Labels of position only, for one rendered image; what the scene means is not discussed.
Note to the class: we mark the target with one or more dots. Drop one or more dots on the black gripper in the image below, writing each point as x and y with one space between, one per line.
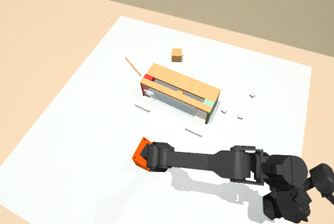
322 178

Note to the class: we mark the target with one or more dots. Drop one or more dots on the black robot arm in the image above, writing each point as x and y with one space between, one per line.
236 164

